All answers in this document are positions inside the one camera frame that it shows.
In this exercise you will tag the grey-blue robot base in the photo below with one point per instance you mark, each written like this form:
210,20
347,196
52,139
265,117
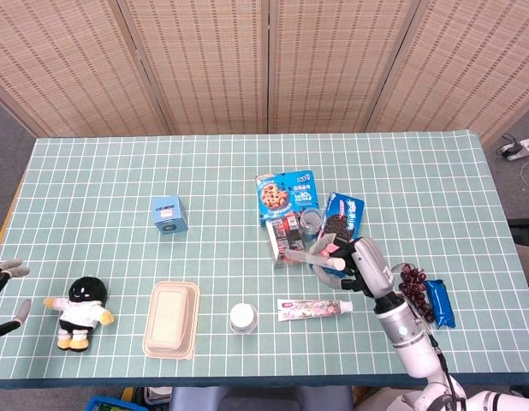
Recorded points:
256,400

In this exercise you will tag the beige lidded lunch container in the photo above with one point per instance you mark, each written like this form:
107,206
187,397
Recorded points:
170,317

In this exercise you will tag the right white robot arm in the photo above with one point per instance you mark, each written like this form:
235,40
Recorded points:
403,334

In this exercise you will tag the blue plastic crate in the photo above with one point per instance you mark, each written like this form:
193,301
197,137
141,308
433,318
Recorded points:
108,404

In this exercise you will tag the clear plastic jar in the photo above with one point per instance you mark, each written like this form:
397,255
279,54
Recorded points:
311,222

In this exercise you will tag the woven bamboo screen panel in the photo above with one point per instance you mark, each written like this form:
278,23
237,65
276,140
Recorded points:
333,64
204,64
55,64
474,64

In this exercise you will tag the clear box with red caps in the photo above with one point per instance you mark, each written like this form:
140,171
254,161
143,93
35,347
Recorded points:
286,235

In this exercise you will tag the floral toothpaste tube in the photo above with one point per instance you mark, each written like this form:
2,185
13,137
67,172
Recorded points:
311,309

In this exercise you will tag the black floor equipment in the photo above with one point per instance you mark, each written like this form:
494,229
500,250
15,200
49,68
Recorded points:
523,231

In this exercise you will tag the dark red grape bunch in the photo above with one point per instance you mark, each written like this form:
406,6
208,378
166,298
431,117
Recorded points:
412,280

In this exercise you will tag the green checked tablecloth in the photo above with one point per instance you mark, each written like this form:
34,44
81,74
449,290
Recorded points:
119,180

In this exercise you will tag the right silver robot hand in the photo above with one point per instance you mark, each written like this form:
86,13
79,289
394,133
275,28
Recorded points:
373,265

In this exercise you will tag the small blue speaker box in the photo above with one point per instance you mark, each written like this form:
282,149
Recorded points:
168,212

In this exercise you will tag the blue chocolate chip cookie box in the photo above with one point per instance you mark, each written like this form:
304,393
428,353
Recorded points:
275,197

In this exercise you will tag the blue snack packet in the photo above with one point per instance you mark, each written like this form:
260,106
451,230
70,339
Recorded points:
440,304

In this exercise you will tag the pink and blue Oreo box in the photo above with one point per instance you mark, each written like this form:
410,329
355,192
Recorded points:
346,212

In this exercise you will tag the black-headed plush doll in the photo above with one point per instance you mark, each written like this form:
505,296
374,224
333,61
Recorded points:
82,312

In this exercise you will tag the clear plastic tube with cap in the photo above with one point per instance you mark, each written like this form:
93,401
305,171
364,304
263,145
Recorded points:
305,257

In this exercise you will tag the small white box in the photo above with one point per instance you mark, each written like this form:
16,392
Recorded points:
157,396

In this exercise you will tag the white power strip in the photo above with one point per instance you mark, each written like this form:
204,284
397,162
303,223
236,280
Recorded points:
525,147

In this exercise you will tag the paper cup with blue butterfly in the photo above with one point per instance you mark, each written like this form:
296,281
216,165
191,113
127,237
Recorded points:
243,317

